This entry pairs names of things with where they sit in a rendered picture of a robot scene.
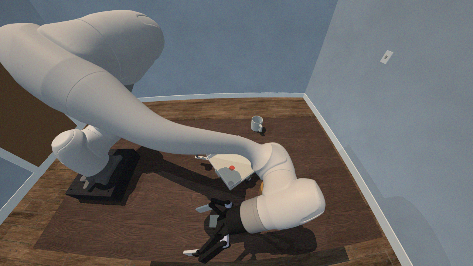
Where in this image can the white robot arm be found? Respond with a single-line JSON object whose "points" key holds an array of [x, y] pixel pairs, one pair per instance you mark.
{"points": [[86, 68]]}

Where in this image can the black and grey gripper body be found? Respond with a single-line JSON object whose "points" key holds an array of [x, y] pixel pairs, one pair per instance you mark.
{"points": [[233, 224]]}

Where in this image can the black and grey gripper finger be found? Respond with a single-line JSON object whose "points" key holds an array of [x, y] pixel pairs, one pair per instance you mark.
{"points": [[211, 248], [211, 205]]}

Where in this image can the pale grey mug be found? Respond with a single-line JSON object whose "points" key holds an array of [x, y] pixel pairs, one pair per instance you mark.
{"points": [[257, 126]]}

